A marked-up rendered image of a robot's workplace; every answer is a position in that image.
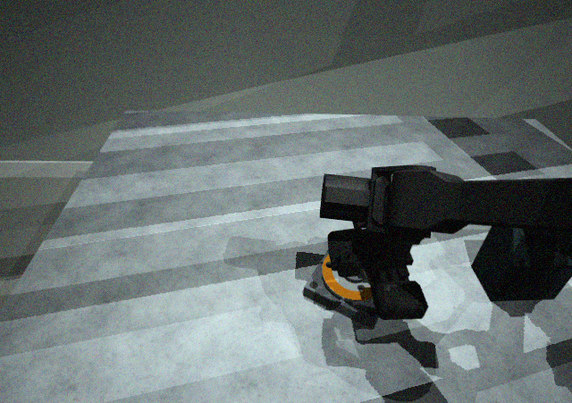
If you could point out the orange round plate with holes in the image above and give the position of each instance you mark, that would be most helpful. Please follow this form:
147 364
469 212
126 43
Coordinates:
344 289

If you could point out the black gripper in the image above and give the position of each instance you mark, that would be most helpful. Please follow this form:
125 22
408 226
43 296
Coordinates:
395 296

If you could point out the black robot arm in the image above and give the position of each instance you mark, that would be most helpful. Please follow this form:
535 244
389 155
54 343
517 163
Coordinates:
419 200

